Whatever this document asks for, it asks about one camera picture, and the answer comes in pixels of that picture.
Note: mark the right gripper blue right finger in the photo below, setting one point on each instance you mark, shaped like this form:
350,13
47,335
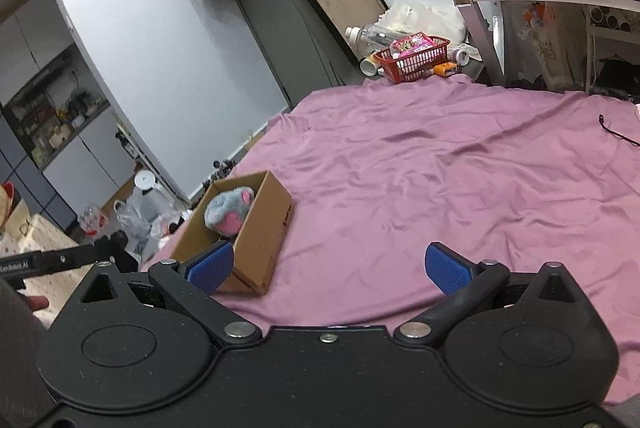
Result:
468,288

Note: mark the white plastic bag pile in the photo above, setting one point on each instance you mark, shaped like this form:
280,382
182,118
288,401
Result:
411,16

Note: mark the clear plastic water bottle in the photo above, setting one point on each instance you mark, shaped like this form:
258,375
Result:
369,39

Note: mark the pink bed sheet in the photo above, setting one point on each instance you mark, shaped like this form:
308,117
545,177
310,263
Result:
377,172

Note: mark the printed paper bag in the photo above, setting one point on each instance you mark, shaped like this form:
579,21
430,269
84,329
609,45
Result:
545,31

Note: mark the white electric kettle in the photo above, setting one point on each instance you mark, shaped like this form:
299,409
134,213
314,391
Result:
147,199

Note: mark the grey door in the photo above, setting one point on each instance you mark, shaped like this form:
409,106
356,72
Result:
299,49

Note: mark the brown cardboard box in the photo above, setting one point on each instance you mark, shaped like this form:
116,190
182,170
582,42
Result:
256,245

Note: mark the pink snack package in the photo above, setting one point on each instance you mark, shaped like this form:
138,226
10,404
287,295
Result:
408,45

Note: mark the orange tube bottle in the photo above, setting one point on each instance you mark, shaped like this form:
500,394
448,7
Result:
446,69

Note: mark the red plastic basket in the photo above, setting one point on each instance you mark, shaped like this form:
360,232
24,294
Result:
413,66

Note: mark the grey fluffy plush slipper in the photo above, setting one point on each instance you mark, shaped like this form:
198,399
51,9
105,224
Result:
225,213

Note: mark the kitchen shelf cabinet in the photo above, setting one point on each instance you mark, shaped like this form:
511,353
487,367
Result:
60,147

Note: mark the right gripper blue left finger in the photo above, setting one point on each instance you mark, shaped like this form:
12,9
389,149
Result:
188,287

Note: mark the person's left hand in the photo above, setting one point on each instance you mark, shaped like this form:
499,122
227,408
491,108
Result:
37,303

